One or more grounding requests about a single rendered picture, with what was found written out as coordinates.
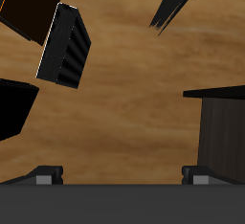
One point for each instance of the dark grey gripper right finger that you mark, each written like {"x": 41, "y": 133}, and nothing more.
{"x": 197, "y": 174}

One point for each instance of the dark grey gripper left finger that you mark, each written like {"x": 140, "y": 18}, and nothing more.
{"x": 48, "y": 174}

